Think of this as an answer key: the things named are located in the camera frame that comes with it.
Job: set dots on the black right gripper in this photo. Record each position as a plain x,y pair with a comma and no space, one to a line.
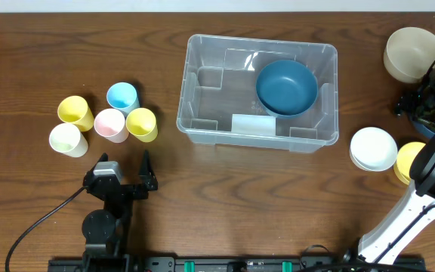
406,104

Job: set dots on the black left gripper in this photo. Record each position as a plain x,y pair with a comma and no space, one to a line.
128,189

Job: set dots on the yellow small bowl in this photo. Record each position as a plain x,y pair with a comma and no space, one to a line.
404,160

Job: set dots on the beige bowl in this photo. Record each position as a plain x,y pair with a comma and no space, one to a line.
408,54

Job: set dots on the white small bowl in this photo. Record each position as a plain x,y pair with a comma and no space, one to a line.
373,149

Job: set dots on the clear plastic storage bin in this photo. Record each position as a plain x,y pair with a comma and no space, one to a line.
218,100

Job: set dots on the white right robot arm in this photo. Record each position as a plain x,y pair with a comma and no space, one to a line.
416,209

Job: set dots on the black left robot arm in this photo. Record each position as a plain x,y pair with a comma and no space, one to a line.
106,230

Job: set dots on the yellow cup right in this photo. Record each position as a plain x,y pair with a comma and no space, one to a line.
141,123

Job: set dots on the yellow cup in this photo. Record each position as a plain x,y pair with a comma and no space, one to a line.
141,123
75,110

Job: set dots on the pink cup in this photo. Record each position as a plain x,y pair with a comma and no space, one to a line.
110,124

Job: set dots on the white cup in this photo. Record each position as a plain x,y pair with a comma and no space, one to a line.
67,139

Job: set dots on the light blue cup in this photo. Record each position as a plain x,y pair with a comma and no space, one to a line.
124,97

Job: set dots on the yellow cup left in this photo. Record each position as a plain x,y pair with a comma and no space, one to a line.
75,110

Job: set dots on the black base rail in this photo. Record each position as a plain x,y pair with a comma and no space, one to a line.
169,264

